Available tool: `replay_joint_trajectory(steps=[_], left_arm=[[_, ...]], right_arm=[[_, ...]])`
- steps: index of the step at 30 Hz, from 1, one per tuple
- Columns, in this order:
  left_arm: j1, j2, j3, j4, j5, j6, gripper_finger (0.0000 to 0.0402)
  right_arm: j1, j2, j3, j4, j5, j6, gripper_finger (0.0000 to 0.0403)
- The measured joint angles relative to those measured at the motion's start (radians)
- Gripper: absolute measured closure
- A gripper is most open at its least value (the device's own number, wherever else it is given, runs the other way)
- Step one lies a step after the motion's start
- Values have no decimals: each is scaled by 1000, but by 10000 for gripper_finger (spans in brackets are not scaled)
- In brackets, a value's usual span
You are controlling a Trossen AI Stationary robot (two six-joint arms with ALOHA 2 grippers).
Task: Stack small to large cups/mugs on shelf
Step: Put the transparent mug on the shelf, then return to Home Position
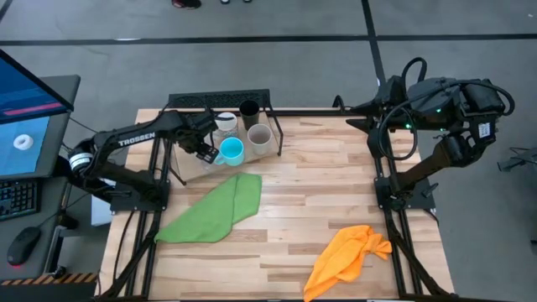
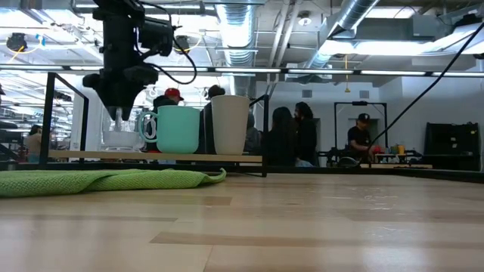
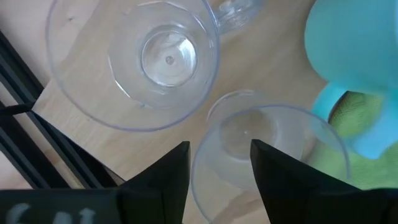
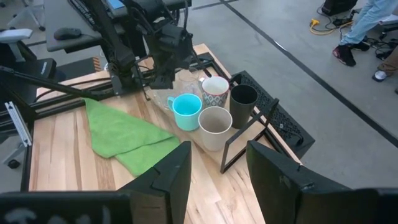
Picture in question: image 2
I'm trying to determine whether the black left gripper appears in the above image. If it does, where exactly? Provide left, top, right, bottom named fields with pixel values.
left=82, top=63, right=160, bottom=122

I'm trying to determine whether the clear plastic footed cup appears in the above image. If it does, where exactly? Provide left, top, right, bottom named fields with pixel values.
left=101, top=107, right=144, bottom=153

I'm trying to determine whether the teal mug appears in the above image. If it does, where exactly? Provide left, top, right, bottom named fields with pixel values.
left=137, top=104, right=202, bottom=154

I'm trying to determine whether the beige tumbler cup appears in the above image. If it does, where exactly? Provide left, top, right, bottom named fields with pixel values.
left=210, top=94, right=251, bottom=156

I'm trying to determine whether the person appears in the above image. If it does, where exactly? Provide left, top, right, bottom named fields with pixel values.
left=23, top=124, right=44, bottom=164
left=260, top=106, right=300, bottom=168
left=293, top=100, right=321, bottom=168
left=150, top=87, right=185, bottom=111
left=205, top=84, right=227, bottom=100
left=243, top=113, right=262, bottom=154
left=346, top=112, right=383, bottom=162

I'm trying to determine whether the green cloth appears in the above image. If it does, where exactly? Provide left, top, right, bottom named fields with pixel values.
left=0, top=167, right=228, bottom=199

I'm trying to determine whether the background work table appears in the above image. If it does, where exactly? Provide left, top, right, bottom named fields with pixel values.
left=316, top=144, right=434, bottom=170

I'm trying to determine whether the black cabinet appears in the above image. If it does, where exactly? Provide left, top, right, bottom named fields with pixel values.
left=423, top=121, right=482, bottom=172

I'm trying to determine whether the wooden shelf with black frame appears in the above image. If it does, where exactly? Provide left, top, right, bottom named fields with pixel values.
left=39, top=72, right=271, bottom=178

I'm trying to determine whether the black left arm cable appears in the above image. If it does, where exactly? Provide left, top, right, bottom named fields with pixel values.
left=133, top=0, right=199, bottom=86

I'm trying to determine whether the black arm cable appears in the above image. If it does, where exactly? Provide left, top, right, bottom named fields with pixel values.
left=356, top=21, right=484, bottom=164
left=133, top=0, right=199, bottom=86

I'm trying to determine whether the black ceiling cable reel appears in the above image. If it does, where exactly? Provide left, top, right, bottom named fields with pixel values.
left=5, top=31, right=29, bottom=52
left=174, top=34, right=192, bottom=52

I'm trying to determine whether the ribbed silver ventilation duct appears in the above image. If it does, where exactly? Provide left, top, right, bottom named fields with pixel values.
left=214, top=0, right=262, bottom=96
left=305, top=0, right=381, bottom=70

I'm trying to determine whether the yellow hanging cord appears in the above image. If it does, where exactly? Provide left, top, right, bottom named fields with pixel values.
left=343, top=54, right=351, bottom=94

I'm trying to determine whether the black background rig frame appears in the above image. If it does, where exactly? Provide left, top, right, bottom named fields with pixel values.
left=333, top=100, right=389, bottom=160

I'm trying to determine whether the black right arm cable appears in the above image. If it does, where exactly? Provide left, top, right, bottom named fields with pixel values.
left=356, top=21, right=484, bottom=164

